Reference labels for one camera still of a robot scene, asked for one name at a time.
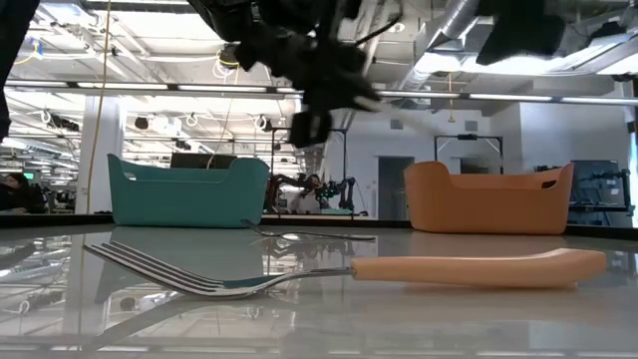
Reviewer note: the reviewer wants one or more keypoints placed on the grey door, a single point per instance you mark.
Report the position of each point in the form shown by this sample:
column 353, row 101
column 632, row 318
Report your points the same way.
column 394, row 189

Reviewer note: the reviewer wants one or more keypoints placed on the black metal fork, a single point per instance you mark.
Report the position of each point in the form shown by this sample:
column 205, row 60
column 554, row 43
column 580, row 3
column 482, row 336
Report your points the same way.
column 324, row 234

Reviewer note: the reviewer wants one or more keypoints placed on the black table edge frame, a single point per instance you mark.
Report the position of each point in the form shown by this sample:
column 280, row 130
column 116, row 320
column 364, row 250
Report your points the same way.
column 608, row 232

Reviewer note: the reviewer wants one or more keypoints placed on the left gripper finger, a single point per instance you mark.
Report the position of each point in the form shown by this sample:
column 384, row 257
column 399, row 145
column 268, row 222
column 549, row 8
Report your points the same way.
column 339, row 97
column 310, row 129

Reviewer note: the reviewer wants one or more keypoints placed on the black overhead camera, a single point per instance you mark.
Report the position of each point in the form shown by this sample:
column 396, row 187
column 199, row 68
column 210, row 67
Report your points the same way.
column 226, row 57

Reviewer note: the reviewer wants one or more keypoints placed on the black metal frame stand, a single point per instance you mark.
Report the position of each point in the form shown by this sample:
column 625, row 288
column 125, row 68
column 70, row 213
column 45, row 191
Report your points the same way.
column 281, row 130
column 468, row 136

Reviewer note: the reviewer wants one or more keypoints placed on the person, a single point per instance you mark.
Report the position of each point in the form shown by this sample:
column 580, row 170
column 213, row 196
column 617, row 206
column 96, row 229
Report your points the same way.
column 20, row 194
column 306, row 199

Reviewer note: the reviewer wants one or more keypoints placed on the teal plastic bin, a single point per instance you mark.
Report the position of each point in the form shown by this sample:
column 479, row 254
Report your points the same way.
column 189, row 199

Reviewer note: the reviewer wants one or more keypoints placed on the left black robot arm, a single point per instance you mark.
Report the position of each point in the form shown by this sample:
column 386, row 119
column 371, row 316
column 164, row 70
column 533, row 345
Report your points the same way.
column 15, row 60

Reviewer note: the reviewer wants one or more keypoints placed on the silver ceiling duct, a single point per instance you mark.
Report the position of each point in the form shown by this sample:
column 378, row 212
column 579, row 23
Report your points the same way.
column 443, row 30

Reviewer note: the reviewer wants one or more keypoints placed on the black background robot arm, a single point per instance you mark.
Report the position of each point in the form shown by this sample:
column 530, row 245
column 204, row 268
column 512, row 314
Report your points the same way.
column 344, row 192
column 279, row 187

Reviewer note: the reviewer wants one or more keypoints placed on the wall air vent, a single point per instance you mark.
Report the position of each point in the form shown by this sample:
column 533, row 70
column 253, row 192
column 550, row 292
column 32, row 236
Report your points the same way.
column 471, row 125
column 397, row 123

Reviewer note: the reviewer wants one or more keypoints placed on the dark monitor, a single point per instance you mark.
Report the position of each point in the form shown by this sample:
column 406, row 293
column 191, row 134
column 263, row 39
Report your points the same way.
column 199, row 160

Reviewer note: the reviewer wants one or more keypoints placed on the orange plastic bin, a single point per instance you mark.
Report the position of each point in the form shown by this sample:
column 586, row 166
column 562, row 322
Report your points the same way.
column 488, row 209

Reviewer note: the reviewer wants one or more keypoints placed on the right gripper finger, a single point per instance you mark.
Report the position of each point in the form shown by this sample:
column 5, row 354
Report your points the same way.
column 528, row 37

